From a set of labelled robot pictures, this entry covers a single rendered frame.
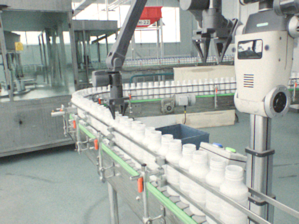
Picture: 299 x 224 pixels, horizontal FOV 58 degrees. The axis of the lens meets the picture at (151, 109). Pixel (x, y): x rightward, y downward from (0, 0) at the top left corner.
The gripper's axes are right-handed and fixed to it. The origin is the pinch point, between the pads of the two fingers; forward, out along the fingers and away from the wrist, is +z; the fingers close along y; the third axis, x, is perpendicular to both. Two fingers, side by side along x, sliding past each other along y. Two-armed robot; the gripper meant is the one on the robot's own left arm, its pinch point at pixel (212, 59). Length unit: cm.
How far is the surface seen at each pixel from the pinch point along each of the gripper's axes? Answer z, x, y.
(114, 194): 71, 62, -16
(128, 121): 23.4, 31.6, -16.8
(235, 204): 28.7, -29.9, -19.2
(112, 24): -77, 540, 161
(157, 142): 26.0, 7.9, -16.6
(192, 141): 48, 56, 31
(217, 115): 119, 336, 294
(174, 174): 32.4, -4.4, -18.0
